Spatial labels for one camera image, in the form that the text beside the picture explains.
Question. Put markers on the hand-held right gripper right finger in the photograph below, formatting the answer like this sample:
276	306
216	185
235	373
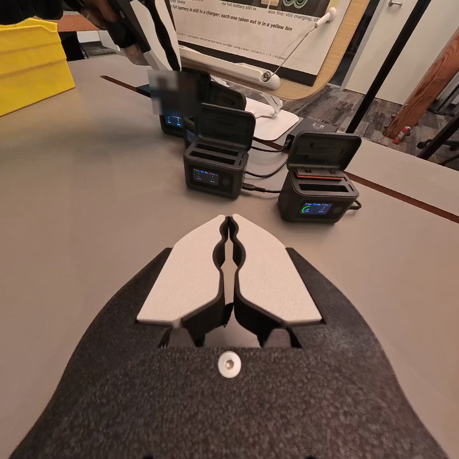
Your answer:
280	280

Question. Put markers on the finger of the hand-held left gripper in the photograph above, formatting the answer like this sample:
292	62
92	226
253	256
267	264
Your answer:
138	39
165	32

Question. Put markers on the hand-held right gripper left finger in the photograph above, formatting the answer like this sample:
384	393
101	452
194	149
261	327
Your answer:
183	280

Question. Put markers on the black battery charging case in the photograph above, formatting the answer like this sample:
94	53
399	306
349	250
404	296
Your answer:
229	97
315	204
211	179
172	125

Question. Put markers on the yellow plastic bin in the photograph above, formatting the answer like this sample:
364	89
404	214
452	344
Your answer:
32	68

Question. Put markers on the black camera battery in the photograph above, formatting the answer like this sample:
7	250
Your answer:
319	173

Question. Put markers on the person's left forearm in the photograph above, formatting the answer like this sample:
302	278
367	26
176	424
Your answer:
36	7

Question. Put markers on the person's left hand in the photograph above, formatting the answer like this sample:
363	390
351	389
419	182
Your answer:
104	16

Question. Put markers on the dark flat pad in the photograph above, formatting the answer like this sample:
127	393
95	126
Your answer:
145	91

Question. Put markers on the white instruction sheet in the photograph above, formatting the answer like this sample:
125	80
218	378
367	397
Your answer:
251	29

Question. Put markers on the white stand base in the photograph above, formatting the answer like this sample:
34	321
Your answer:
272	118

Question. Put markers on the black multi-port power hub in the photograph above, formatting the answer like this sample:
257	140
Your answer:
315	129

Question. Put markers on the wooden sign board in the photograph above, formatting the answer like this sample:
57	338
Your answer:
344	50

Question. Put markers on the black pole stand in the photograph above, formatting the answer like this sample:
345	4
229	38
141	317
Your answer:
387	64

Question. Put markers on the white door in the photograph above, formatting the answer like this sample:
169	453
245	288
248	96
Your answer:
401	43

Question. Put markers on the wooden post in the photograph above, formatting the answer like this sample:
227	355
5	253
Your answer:
423	90

